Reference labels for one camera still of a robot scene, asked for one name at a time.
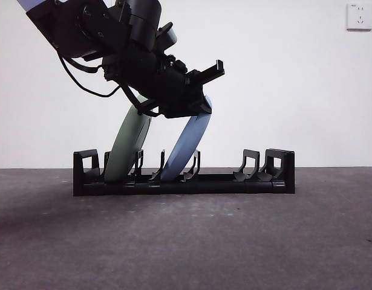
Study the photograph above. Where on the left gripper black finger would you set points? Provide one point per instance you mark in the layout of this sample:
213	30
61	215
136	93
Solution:
206	109

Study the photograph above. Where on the blue round plate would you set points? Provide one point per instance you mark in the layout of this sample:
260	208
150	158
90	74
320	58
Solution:
185	145

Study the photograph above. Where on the green round plate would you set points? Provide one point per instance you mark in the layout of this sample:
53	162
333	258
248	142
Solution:
128	145

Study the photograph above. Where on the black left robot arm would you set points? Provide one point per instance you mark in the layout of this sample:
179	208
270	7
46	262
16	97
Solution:
83	24

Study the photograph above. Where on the black plate rack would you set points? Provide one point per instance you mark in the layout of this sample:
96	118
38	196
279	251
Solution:
219	185

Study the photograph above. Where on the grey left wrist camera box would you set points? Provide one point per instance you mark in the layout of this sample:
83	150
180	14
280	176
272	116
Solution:
169	37

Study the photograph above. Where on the white wall socket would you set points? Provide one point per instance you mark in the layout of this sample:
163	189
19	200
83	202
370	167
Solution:
359	17

